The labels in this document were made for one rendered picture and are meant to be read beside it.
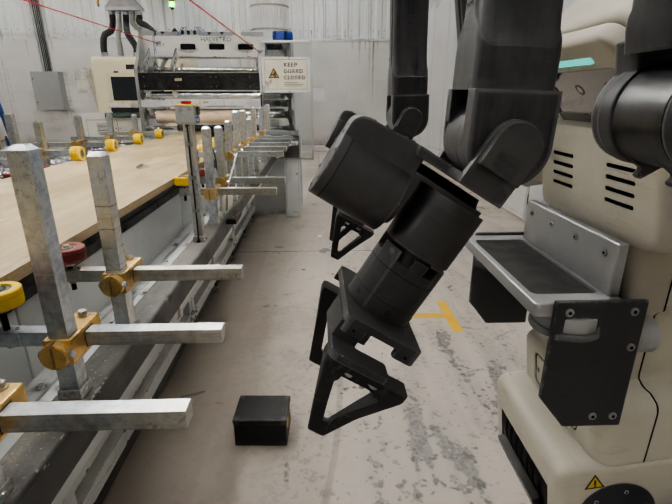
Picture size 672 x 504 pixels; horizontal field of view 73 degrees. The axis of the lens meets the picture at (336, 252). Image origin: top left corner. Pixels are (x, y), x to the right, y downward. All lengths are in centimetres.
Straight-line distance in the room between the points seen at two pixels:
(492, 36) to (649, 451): 56
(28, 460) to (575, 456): 82
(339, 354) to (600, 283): 36
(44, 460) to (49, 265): 32
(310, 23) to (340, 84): 143
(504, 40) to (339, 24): 1095
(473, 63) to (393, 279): 16
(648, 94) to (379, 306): 24
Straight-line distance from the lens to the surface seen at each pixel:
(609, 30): 54
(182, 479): 183
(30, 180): 89
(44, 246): 92
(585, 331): 56
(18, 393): 86
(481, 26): 34
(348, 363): 32
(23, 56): 1290
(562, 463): 71
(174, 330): 94
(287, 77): 479
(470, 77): 34
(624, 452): 72
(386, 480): 175
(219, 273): 115
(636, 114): 40
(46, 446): 95
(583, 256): 62
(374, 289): 35
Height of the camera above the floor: 125
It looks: 19 degrees down
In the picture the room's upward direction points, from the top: straight up
